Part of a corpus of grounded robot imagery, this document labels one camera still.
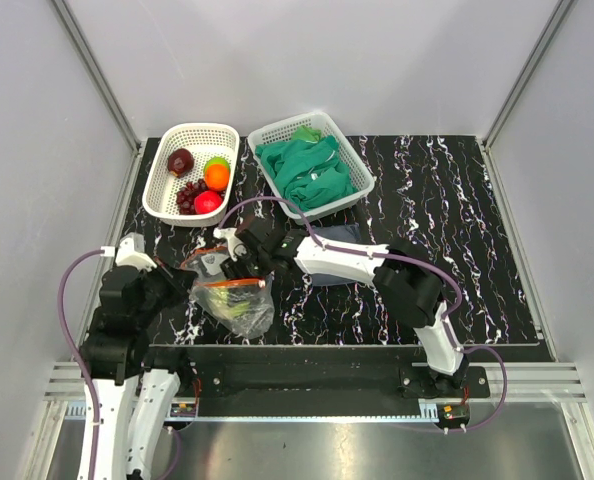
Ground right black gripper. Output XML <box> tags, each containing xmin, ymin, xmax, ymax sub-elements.
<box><xmin>220</xmin><ymin>249</ymin><xmax>274</xmax><ymax>307</ymax></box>

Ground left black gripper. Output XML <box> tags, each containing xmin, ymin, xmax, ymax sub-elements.
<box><xmin>135</xmin><ymin>253</ymin><xmax>198</xmax><ymax>325</ymax></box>

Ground pale green fake cabbage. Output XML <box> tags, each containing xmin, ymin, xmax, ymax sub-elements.
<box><xmin>206</xmin><ymin>287</ymin><xmax>258</xmax><ymax>320</ymax></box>

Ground clear zip top bag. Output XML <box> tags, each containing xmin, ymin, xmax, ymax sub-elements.
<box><xmin>180</xmin><ymin>246</ymin><xmax>275</xmax><ymax>339</ymax></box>

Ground red fake peach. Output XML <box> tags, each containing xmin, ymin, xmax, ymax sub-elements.
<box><xmin>193</xmin><ymin>190</ymin><xmax>223</xmax><ymax>215</ymax></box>

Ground purple fake grapes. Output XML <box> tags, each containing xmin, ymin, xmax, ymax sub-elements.
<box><xmin>176</xmin><ymin>180</ymin><xmax>205</xmax><ymax>215</ymax></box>

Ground orange fake fruit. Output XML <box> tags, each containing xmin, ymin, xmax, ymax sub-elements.
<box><xmin>204</xmin><ymin>163</ymin><xmax>230</xmax><ymax>192</ymax></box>

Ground green fake apple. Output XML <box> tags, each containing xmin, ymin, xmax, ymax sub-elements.
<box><xmin>204</xmin><ymin>156</ymin><xmax>230</xmax><ymax>170</ymax></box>

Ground dark red fake apple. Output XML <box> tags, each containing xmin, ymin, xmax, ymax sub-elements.
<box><xmin>167</xmin><ymin>148</ymin><xmax>195</xmax><ymax>178</ymax></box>

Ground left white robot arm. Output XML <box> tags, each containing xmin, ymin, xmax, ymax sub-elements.
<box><xmin>78</xmin><ymin>265</ymin><xmax>197</xmax><ymax>479</ymax></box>

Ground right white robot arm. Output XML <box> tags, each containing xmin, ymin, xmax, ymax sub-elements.
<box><xmin>213</xmin><ymin>217</ymin><xmax>469</xmax><ymax>398</ymax></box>

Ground grey folded towel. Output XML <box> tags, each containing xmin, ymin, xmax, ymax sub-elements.
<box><xmin>311</xmin><ymin>224</ymin><xmax>361</xmax><ymax>287</ymax></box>

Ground white oval perforated basket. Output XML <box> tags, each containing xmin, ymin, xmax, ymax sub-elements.
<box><xmin>142</xmin><ymin>123</ymin><xmax>240</xmax><ymax>228</ymax></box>

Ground green cloth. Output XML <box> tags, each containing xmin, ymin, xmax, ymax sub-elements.
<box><xmin>255</xmin><ymin>125</ymin><xmax>357</xmax><ymax>213</ymax></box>

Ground white rectangular plastic basket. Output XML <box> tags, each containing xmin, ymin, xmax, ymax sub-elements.
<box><xmin>247</xmin><ymin>111</ymin><xmax>375</xmax><ymax>223</ymax></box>

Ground left connector box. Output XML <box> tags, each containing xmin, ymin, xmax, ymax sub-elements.
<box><xmin>169</xmin><ymin>399</ymin><xmax>198</xmax><ymax>419</ymax></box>

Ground connector box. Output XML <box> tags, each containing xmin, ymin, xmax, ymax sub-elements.
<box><xmin>169</xmin><ymin>399</ymin><xmax>198</xmax><ymax>419</ymax></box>
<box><xmin>438</xmin><ymin>403</ymin><xmax>470</xmax><ymax>429</ymax></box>

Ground black marble pattern mat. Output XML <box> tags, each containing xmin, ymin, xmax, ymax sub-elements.
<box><xmin>111</xmin><ymin>135</ymin><xmax>553</xmax><ymax>362</ymax></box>

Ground right connector box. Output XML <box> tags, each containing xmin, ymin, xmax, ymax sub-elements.
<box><xmin>438</xmin><ymin>403</ymin><xmax>470</xmax><ymax>429</ymax></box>

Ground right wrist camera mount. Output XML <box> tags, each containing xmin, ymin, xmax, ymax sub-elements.
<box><xmin>213</xmin><ymin>228</ymin><xmax>248</xmax><ymax>261</ymax></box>

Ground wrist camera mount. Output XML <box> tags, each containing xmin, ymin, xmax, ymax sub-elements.
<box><xmin>213</xmin><ymin>228</ymin><xmax>248</xmax><ymax>261</ymax></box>
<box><xmin>114</xmin><ymin>233</ymin><xmax>157</xmax><ymax>272</ymax></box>

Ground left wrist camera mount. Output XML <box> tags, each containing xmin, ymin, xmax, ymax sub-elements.
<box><xmin>114</xmin><ymin>233</ymin><xmax>157</xmax><ymax>272</ymax></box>

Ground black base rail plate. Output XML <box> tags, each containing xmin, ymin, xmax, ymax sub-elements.
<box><xmin>158</xmin><ymin>347</ymin><xmax>490</xmax><ymax>421</ymax></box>

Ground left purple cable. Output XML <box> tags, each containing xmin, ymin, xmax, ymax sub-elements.
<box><xmin>58</xmin><ymin>247</ymin><xmax>116</xmax><ymax>480</ymax></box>

